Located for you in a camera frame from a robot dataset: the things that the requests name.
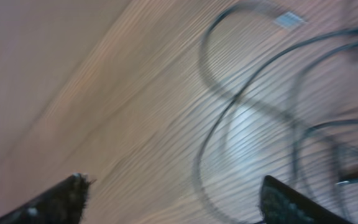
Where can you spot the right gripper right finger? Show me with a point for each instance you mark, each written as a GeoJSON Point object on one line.
{"type": "Point", "coordinates": [280, 204]}

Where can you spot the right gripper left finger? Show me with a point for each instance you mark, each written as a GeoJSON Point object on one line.
{"type": "Point", "coordinates": [64, 203]}

